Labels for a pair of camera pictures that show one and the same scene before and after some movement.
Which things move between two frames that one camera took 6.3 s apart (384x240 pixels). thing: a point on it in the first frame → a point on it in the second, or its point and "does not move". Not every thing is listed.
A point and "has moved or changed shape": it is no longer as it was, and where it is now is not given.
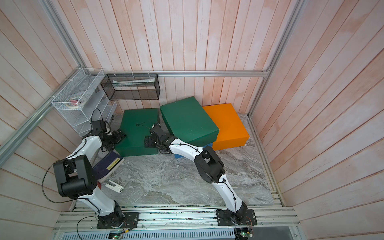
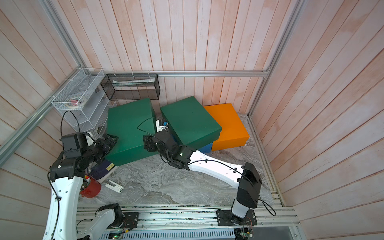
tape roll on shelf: [76, 102] does not move
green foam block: [137, 124] has moved or changed shape
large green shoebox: [188, 121] does not move
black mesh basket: [131, 86] does not move
